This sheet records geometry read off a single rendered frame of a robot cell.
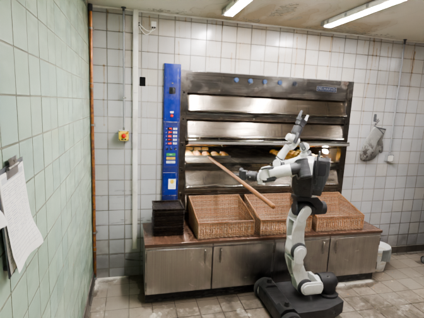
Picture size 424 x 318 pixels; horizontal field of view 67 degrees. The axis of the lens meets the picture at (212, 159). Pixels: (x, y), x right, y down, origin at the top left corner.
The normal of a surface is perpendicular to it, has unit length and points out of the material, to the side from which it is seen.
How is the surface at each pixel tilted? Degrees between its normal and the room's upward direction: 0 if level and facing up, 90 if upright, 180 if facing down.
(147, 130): 90
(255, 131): 70
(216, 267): 90
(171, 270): 90
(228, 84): 90
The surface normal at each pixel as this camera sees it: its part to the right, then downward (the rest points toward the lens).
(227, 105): 0.24, -0.18
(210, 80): 0.24, 0.18
